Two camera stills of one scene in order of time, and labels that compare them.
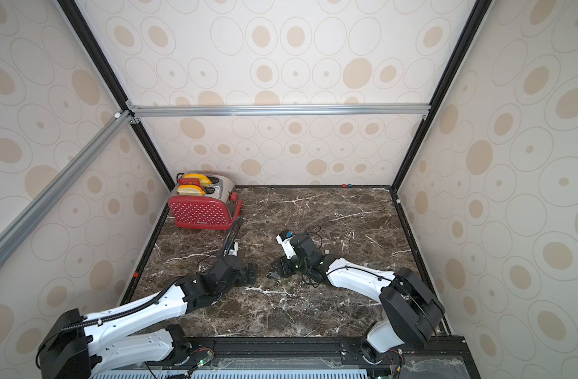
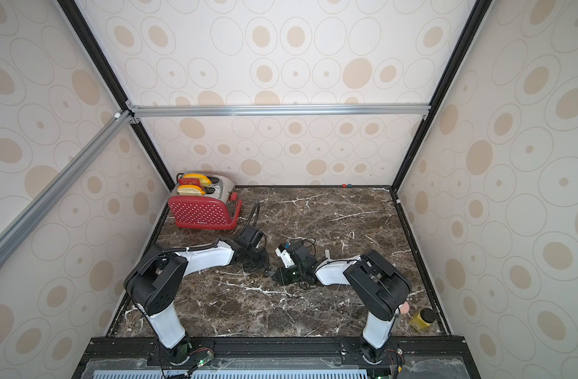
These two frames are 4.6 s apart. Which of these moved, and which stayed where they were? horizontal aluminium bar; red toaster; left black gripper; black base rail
Moved: left black gripper
Stayed: black base rail; red toaster; horizontal aluminium bar
